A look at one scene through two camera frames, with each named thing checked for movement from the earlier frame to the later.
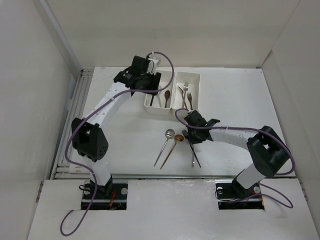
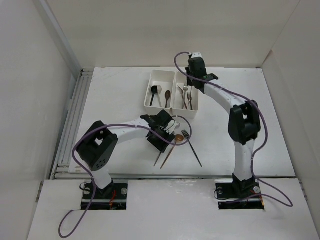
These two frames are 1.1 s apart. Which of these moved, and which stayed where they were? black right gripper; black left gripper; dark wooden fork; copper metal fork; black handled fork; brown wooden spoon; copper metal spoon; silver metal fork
Moved: silver metal fork; black left gripper; black right gripper
Stayed: black handled fork; copper metal spoon; copper metal fork; brown wooden spoon; dark wooden fork
